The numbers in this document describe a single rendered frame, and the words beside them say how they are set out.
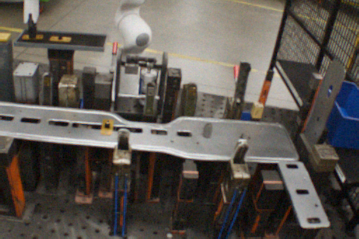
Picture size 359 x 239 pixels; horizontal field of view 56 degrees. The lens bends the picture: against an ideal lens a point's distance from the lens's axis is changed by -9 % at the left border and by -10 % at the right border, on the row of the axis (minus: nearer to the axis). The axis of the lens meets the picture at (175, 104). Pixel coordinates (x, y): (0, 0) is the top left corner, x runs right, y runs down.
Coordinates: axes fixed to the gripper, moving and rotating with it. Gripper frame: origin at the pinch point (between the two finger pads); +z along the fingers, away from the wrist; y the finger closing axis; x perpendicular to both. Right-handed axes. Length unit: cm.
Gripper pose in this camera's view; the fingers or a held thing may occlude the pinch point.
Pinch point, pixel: (32, 31)
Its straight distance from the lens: 151.0
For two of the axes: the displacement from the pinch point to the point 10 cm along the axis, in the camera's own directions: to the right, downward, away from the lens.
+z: -1.3, 8.3, 5.4
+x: 9.7, -0.1, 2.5
